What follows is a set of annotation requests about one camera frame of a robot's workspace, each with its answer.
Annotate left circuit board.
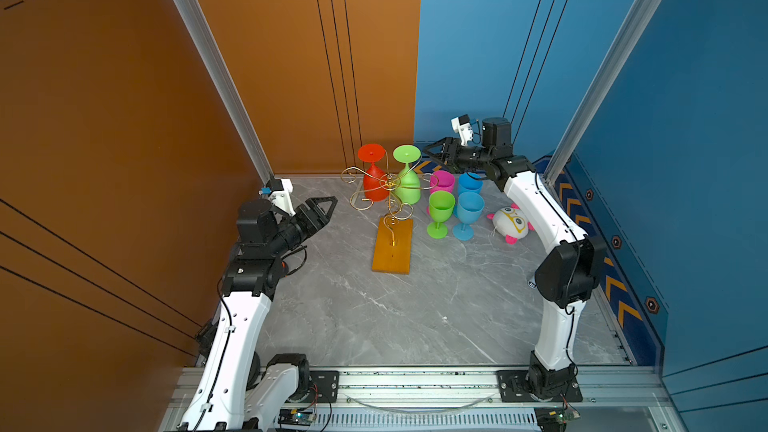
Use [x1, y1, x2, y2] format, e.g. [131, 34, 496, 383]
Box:
[276, 409, 317, 430]

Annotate gold wire glass rack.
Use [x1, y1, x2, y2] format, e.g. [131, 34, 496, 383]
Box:
[340, 143, 431, 246]

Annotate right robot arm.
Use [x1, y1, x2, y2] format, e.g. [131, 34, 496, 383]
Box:
[424, 115, 607, 402]

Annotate red wine glass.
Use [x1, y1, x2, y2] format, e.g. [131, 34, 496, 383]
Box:
[358, 143, 389, 202]

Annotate pink wine glass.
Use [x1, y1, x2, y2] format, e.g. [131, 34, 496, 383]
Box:
[430, 170, 456, 193]

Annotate green wine glass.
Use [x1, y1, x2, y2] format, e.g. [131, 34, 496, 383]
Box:
[427, 190, 456, 240]
[393, 144, 421, 205]

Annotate right circuit board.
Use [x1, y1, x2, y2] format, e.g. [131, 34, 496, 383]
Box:
[534, 408, 581, 432]

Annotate light blue wine glass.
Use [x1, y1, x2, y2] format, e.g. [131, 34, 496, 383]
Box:
[453, 192, 485, 241]

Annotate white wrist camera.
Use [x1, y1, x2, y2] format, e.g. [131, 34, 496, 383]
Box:
[451, 114, 475, 146]
[259, 176, 295, 216]

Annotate circuit board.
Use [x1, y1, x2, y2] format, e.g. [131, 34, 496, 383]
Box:
[534, 408, 581, 432]
[276, 409, 317, 430]

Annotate white pink plush toy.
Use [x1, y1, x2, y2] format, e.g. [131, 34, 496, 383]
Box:
[487, 204, 534, 245]

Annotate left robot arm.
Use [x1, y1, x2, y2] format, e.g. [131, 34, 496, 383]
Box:
[177, 196, 338, 431]

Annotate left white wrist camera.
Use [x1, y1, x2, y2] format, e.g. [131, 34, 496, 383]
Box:
[259, 176, 295, 216]

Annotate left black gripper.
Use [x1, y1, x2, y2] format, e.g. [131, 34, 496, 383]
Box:
[267, 197, 335, 261]

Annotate wooden rack base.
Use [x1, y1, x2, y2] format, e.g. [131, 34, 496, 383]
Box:
[372, 216, 413, 275]

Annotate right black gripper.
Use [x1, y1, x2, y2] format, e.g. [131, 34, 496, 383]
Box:
[422, 138, 493, 174]

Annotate aluminium front rail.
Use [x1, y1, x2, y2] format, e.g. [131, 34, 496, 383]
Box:
[158, 364, 679, 432]

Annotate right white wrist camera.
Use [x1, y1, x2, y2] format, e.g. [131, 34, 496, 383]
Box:
[451, 114, 475, 146]

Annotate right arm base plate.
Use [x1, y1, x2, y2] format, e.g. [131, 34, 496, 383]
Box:
[495, 369, 584, 403]

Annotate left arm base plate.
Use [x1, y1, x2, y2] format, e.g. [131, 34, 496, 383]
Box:
[287, 369, 340, 404]

